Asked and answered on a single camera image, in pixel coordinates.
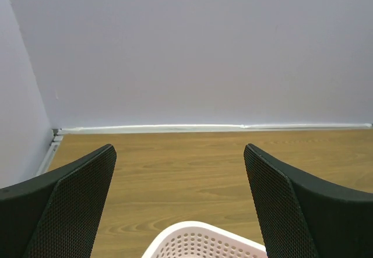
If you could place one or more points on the white table edge trim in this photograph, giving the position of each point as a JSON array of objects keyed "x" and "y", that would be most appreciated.
[{"x": 183, "y": 128}]

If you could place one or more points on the white perforated plastic basket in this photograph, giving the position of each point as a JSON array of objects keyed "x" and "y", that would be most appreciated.
[{"x": 202, "y": 240}]

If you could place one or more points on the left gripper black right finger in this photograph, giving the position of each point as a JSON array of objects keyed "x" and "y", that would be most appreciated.
[{"x": 301, "y": 215}]

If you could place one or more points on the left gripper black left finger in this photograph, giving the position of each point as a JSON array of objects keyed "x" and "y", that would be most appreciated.
[{"x": 57, "y": 214}]

